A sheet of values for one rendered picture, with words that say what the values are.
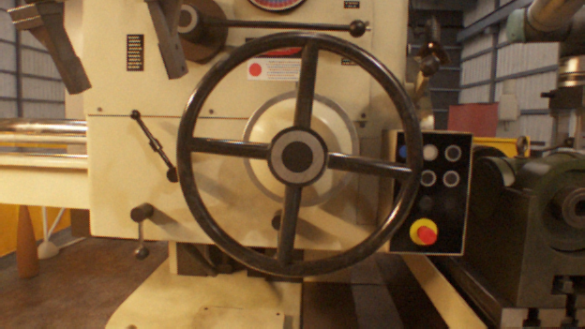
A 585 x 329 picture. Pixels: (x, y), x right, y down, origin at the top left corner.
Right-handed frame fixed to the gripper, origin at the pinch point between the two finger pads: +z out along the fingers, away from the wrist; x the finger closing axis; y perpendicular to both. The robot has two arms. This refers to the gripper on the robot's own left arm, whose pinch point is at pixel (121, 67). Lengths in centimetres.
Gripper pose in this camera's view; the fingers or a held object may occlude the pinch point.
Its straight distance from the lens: 40.1
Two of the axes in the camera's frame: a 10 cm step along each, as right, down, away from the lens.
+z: 1.5, 8.8, 4.6
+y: 0.9, -4.7, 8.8
